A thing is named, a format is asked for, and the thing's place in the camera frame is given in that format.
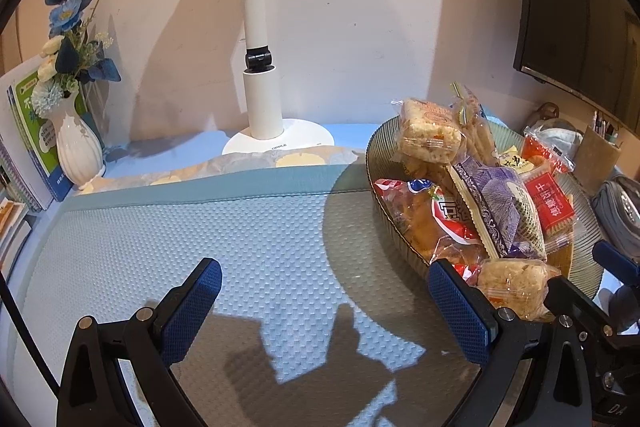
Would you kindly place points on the bunch of pens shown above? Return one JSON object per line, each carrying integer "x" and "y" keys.
{"x": 605, "y": 124}

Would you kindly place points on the orange white books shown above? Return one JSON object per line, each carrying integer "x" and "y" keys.
{"x": 12, "y": 222}

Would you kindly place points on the white face mask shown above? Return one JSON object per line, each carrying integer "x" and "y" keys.
{"x": 555, "y": 134}

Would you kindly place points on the brown cardboard pen holder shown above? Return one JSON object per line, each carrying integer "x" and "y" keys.
{"x": 595, "y": 152}

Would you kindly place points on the small red biscuit packet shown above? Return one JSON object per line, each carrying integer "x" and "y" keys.
{"x": 547, "y": 202}

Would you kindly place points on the light blue textured mat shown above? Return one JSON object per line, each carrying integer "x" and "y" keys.
{"x": 200, "y": 227}

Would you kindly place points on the ribbed brown glass bowl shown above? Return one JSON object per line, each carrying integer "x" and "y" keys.
{"x": 382, "y": 157}

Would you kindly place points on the yellow-label bread packet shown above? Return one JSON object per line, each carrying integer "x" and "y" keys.
{"x": 515, "y": 162}

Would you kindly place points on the clear rice cake packet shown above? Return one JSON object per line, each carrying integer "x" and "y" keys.
{"x": 515, "y": 282}

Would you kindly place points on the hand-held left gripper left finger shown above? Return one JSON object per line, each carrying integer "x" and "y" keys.
{"x": 192, "y": 307}

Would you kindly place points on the spiral notebook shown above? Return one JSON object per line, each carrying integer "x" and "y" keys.
{"x": 10, "y": 127}

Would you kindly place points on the grey zip pouch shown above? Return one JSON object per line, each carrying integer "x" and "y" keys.
{"x": 617, "y": 212}

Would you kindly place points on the orange label rice cake packet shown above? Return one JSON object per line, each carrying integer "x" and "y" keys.
{"x": 430, "y": 132}

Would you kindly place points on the dark monitor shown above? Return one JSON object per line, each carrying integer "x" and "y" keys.
{"x": 575, "y": 7}

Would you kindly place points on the purple printed snack bag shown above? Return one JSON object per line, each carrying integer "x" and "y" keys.
{"x": 500, "y": 202}

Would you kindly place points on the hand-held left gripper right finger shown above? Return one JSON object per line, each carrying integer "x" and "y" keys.
{"x": 460, "y": 312}

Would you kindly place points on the white ribbed vase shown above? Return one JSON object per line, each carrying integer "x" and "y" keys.
{"x": 77, "y": 147}

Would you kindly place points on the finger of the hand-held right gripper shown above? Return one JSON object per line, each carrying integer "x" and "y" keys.
{"x": 617, "y": 259}
{"x": 580, "y": 307}

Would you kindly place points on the white desk lamp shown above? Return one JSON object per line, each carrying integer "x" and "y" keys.
{"x": 262, "y": 107}

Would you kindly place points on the red white bread packet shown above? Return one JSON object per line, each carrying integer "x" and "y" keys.
{"x": 425, "y": 217}

